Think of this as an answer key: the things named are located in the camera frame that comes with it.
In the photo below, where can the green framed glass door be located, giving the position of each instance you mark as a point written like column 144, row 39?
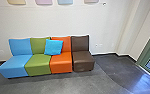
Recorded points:
column 149, row 56

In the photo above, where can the brown sofa seat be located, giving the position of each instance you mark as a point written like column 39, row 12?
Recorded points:
column 82, row 58

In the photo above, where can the orange sofa seat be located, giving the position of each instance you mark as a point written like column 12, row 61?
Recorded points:
column 61, row 61

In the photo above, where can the light blue cushion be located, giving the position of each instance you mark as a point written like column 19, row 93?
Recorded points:
column 53, row 47

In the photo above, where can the green sofa seat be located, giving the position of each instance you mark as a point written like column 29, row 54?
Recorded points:
column 37, row 63

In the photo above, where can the blue sofa seat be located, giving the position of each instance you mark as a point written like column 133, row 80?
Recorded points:
column 13, row 65

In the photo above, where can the beige wall art panel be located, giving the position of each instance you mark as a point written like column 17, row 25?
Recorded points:
column 91, row 1

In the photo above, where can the pink purple wall art panel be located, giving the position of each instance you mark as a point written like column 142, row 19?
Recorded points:
column 43, row 1

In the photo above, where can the yellow wall art panel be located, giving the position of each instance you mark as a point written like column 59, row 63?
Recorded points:
column 17, row 1

